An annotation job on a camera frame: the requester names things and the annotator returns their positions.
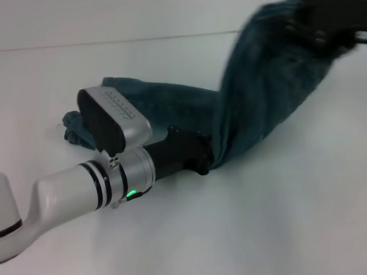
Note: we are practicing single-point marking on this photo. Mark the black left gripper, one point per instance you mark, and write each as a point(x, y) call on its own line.
point(181, 153)

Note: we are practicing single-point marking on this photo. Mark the blue denim shorts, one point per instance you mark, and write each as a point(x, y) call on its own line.
point(261, 85)

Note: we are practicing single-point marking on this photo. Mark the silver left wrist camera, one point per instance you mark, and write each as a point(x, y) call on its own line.
point(119, 117)

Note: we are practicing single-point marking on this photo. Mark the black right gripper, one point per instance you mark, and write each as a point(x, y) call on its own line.
point(351, 12)

